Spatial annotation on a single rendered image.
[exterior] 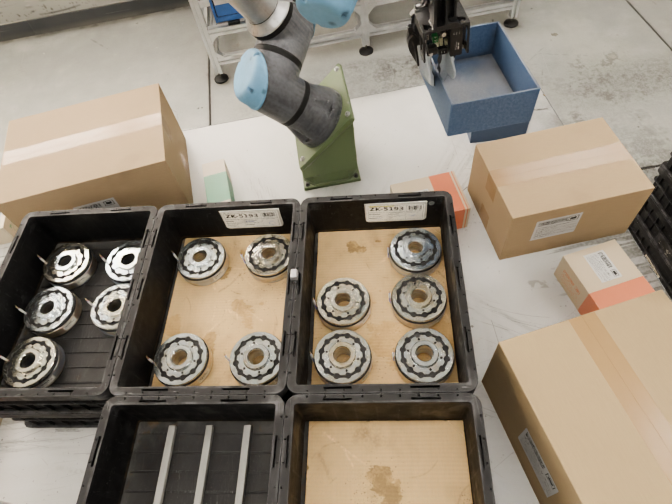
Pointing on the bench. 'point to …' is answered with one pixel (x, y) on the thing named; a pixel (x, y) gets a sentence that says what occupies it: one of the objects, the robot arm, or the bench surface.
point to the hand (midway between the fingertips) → (435, 76)
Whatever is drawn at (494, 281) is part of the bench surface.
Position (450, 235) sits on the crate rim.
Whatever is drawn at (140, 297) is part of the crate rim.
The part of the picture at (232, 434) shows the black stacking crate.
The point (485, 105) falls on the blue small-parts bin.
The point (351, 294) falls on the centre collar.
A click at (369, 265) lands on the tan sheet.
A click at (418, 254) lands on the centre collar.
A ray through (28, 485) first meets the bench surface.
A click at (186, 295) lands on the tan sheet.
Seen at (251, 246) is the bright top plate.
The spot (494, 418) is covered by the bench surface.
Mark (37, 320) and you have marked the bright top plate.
